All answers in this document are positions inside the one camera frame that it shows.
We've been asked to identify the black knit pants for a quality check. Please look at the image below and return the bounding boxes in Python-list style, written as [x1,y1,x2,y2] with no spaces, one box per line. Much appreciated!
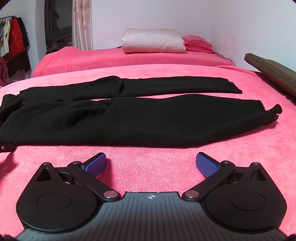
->
[1,76,282,148]

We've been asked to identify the near pink bed blanket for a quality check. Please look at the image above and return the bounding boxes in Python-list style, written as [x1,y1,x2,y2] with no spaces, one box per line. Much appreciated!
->
[1,65,295,236]

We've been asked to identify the brown cushion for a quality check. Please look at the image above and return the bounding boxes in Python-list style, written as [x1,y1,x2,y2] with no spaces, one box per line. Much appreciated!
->
[244,53,295,97]

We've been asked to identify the far pink bed cover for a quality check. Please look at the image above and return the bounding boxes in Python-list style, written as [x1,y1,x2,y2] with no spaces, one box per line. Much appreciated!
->
[33,46,235,77]

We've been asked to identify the hanging clothes on rack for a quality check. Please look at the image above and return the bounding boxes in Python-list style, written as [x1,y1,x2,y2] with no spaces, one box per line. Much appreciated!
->
[1,16,31,87]

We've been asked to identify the folded red blanket stack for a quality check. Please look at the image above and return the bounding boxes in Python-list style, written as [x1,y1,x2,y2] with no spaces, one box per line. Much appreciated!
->
[183,35,213,54]

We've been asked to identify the pink floral curtain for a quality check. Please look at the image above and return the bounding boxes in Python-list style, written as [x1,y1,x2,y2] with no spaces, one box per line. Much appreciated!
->
[72,0,93,50]

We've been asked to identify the folded pale pink quilt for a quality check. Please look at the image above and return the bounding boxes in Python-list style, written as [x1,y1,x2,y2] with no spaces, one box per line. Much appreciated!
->
[122,28,186,54]

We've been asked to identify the dark window frame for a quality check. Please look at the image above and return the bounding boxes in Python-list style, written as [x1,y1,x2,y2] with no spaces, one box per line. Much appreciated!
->
[44,0,72,50]

